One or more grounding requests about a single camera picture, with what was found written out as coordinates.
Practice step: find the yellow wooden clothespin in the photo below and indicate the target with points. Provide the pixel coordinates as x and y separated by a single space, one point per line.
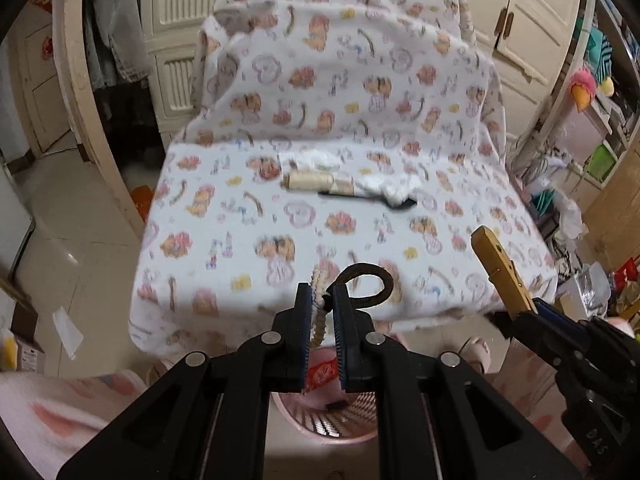
502 272

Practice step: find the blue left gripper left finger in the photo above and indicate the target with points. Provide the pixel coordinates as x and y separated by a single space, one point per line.
303 312

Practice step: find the hanging grey jeans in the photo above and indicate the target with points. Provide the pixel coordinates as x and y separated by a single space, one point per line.
114 43

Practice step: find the pink and orange plush toy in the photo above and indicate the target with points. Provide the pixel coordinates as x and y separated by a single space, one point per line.
583 88

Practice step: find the black plastic spoon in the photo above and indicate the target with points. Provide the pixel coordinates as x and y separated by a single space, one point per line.
407 204

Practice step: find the red and clear plastic wrapper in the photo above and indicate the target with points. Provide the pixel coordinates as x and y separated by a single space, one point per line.
321 374

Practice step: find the bear patterned white sheet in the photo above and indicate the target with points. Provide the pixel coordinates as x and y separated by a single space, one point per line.
329 133

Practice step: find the crumpled white tissue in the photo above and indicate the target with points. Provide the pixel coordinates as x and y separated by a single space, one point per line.
392 190
315 160

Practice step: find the pink plastic waste basket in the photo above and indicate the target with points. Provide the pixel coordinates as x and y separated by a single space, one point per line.
329 414

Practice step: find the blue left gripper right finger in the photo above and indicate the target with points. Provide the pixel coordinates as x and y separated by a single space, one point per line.
351 326

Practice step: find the curved cream wooden frame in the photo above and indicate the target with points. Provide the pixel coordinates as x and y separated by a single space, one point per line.
78 97

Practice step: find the beige thread spool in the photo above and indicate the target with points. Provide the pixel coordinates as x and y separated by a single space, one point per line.
312 181

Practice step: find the orange plastic bag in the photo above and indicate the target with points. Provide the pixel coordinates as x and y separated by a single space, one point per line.
142 196

